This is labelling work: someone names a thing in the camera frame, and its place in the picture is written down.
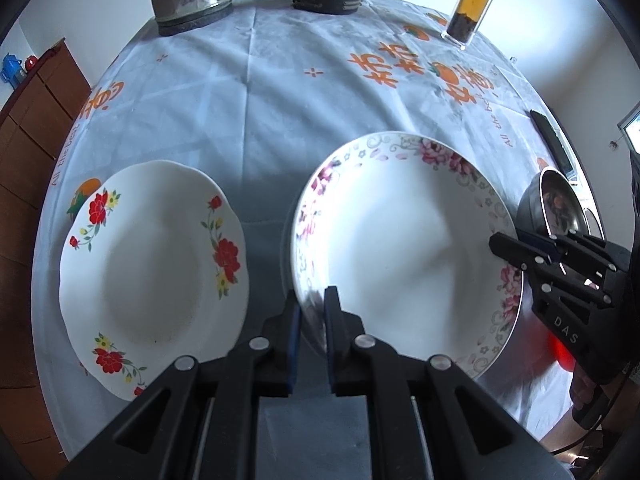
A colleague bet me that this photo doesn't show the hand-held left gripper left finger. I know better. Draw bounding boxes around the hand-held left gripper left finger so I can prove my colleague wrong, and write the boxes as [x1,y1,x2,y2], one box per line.
[57,290,303,480]

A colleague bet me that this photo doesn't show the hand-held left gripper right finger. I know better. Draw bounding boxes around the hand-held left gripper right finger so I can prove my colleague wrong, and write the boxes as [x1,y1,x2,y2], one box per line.
[324,286,583,480]

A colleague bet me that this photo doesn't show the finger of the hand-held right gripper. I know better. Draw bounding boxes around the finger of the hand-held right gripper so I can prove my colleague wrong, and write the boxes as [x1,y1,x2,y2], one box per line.
[488,232,618,307]
[515,226,632,263]

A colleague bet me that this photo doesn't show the steel bowl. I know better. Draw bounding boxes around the steel bowl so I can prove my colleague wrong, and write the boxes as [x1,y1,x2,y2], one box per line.
[516,166,590,241]

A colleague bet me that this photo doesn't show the pink flower white plate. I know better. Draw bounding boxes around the pink flower white plate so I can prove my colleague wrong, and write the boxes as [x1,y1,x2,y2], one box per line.
[290,131,523,381]

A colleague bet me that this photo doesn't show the red flower white plate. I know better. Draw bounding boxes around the red flower white plate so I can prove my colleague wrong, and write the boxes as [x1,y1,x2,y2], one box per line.
[58,160,250,402]

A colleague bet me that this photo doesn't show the person's right forearm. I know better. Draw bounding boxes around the person's right forearm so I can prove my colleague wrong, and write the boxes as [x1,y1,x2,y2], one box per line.
[542,365,632,457]

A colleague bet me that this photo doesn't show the black smartphone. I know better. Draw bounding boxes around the black smartphone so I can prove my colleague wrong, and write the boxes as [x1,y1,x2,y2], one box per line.
[530,109,576,175]

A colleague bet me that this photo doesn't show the white orange printed tablecloth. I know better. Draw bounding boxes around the white orange printed tablecloth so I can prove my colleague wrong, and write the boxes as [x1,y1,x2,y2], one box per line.
[31,0,608,463]

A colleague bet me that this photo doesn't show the glass tea bottle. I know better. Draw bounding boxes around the glass tea bottle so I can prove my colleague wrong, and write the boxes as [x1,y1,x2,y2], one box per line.
[441,0,502,51]

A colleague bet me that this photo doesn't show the brown wooden cabinet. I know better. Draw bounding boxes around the brown wooden cabinet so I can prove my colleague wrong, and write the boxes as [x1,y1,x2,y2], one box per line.
[0,42,93,391]

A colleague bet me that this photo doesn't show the blue toy on cabinet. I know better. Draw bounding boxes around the blue toy on cabinet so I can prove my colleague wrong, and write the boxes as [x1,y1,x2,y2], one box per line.
[1,54,27,86]

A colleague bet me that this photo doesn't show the black cable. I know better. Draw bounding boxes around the black cable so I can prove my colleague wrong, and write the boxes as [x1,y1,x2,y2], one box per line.
[549,367,636,456]

